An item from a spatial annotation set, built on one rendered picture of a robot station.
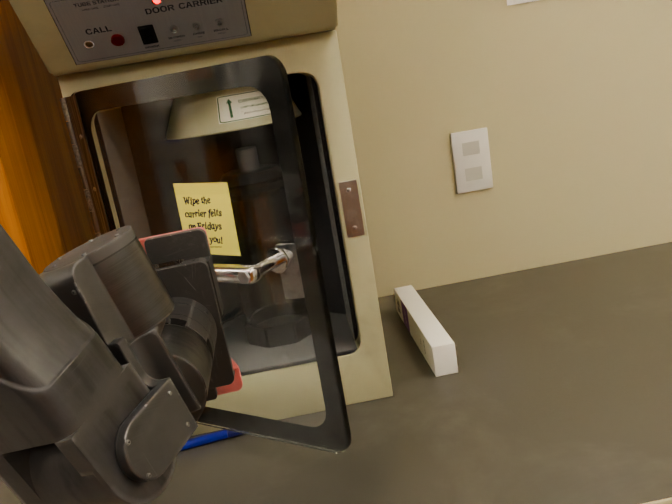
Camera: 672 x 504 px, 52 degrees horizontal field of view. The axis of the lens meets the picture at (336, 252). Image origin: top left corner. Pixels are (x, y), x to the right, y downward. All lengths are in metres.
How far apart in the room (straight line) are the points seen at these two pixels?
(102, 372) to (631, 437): 0.59
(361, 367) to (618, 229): 0.72
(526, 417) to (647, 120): 0.76
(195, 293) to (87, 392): 0.18
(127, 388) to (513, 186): 1.06
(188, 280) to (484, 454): 0.41
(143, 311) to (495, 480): 0.45
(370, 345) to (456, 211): 0.50
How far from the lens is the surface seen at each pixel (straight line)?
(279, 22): 0.78
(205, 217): 0.71
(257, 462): 0.85
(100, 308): 0.41
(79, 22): 0.78
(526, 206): 1.37
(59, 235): 0.90
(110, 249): 0.41
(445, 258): 1.34
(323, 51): 0.82
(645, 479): 0.76
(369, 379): 0.92
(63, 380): 0.36
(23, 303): 0.37
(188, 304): 0.51
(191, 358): 0.44
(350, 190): 0.84
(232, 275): 0.64
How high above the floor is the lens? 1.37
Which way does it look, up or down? 15 degrees down
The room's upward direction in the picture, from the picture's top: 10 degrees counter-clockwise
